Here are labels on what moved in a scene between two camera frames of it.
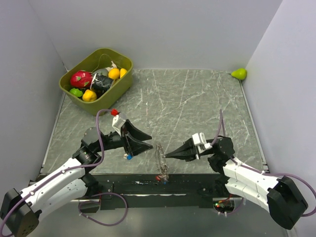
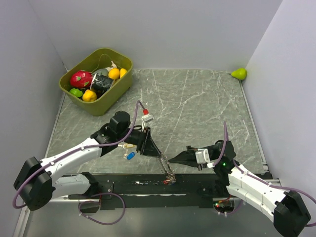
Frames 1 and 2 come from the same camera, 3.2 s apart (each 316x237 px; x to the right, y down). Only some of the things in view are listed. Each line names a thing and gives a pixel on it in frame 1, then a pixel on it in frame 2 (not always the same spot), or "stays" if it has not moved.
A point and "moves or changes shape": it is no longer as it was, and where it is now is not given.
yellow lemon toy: x=123 y=71 stays
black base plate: x=159 y=191 stays
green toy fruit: x=76 y=92 stays
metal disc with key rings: x=161 y=162 moves or changes shape
